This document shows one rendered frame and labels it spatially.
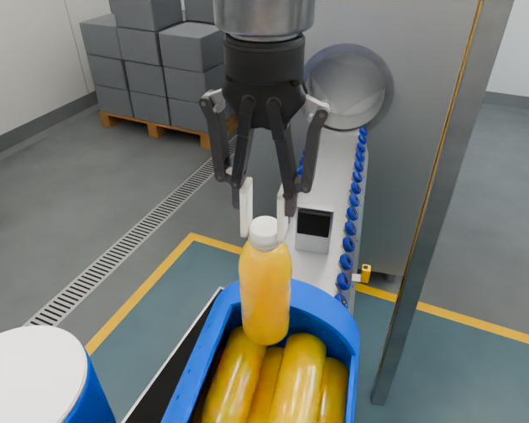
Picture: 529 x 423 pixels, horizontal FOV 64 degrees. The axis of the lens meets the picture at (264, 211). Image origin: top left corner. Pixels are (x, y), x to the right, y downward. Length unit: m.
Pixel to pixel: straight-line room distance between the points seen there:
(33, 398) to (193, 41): 2.90
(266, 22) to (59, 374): 0.75
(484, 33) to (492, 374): 1.62
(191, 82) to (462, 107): 2.71
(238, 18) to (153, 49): 3.33
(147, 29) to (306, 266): 2.81
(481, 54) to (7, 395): 1.18
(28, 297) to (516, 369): 2.50
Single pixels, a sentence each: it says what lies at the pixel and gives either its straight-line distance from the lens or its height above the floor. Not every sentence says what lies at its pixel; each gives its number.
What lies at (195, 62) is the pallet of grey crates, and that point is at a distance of 3.50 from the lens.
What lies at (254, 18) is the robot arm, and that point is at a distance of 0.37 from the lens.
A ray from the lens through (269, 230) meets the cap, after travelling 0.51.
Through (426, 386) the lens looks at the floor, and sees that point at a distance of 2.17.
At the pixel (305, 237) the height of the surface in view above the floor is 0.98.
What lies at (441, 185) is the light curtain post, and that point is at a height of 1.12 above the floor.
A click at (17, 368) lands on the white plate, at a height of 1.04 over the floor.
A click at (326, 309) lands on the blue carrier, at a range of 0.71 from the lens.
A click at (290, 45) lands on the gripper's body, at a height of 1.65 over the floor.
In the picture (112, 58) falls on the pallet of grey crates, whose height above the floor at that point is 0.67.
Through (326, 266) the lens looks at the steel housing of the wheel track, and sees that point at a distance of 1.20.
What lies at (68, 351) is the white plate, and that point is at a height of 1.04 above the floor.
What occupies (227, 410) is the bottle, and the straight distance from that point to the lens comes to 0.70.
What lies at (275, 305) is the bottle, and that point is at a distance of 0.58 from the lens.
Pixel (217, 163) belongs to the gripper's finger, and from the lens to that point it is 0.47.
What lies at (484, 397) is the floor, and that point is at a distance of 2.23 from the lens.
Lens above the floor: 1.75
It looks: 36 degrees down
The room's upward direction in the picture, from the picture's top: straight up
